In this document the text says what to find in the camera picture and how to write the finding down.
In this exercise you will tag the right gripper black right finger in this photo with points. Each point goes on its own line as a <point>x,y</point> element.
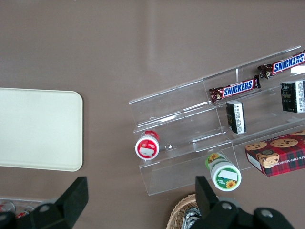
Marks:
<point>214,210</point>

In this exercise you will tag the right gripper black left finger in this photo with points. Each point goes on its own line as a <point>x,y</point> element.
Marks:
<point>69,202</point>

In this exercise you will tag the light oval wicker basket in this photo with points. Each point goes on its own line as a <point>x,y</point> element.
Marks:
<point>177,212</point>

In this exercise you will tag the cream plastic serving tray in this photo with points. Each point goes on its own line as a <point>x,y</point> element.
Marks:
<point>40,128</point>

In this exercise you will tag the stacked aluminium foil trays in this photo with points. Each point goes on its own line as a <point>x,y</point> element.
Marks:
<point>190,215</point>

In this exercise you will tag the clear acrylic bottle rack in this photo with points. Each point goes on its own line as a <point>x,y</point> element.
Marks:
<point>38,202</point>

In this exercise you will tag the green lid yogurt bottle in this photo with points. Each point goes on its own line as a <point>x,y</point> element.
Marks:
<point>225,175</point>

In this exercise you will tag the red cola bottle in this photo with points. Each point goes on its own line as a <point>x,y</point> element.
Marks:
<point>6,207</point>
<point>23,211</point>

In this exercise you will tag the red tartan cookie box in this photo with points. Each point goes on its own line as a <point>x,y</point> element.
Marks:
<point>281,155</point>

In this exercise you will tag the clear acrylic stepped shelf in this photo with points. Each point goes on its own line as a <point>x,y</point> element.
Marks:
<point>186,124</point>

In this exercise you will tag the red lid yogurt bottle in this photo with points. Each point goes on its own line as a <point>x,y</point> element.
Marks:
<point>147,148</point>

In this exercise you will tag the small black chocolate box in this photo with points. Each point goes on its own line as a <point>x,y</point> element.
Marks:
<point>293,96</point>
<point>236,117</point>

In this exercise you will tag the Snickers chocolate bar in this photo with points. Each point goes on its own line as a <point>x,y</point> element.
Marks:
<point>283,64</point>
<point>236,89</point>

